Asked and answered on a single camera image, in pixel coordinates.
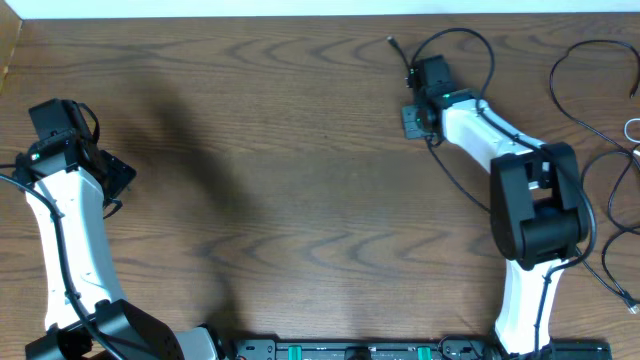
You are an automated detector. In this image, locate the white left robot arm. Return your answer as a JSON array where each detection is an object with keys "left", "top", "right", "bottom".
[{"left": 7, "top": 98, "right": 224, "bottom": 359}]

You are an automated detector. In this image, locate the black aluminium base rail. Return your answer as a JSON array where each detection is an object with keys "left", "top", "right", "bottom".
[{"left": 220, "top": 335, "right": 613, "bottom": 360}]

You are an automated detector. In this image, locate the wooden side panel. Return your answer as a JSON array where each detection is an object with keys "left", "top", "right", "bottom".
[{"left": 0, "top": 0, "right": 23, "bottom": 86}]

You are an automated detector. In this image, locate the white USB cable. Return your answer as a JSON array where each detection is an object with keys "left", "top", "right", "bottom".
[{"left": 623, "top": 117, "right": 640, "bottom": 146}]

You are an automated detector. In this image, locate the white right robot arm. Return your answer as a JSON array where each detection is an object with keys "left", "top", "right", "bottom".
[{"left": 402, "top": 55, "right": 588, "bottom": 358}]

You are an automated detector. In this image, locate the black USB cable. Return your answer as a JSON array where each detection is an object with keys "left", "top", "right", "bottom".
[{"left": 386, "top": 34, "right": 640, "bottom": 306}]

